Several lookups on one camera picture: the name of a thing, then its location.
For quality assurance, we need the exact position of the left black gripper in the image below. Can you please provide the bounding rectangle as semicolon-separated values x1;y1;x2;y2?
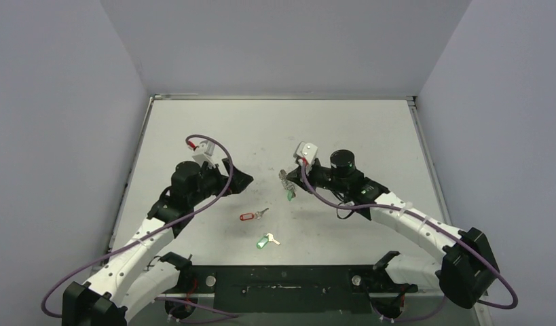
189;158;253;206

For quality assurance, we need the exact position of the metal keyring with red handle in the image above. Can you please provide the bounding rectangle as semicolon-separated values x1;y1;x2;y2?
278;169;295;193

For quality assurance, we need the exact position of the key with green tag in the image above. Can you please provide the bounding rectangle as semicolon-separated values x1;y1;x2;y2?
286;190;296;202
256;233;281;249

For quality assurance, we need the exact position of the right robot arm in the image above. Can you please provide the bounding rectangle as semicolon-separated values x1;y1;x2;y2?
286;143;500;309

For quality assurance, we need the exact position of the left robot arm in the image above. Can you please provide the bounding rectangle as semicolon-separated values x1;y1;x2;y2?
61;158;254;325

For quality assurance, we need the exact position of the key with red tag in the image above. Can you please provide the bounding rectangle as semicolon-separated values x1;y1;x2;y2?
239;208;269;221

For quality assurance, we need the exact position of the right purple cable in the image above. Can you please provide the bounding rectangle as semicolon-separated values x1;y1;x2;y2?
300;157;519;324

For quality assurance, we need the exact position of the purple cable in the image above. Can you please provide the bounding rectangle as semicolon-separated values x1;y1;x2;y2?
41;134;239;325
300;157;519;324

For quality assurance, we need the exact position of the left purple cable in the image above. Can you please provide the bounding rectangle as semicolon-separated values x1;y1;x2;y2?
41;134;239;325

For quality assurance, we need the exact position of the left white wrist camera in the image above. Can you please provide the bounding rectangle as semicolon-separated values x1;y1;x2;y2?
192;141;215;168

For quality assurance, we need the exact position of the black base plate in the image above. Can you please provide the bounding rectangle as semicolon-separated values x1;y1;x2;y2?
166;265;418;314

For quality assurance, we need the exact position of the aluminium front rail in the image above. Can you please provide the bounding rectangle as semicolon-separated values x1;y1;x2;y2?
83;264;488;299

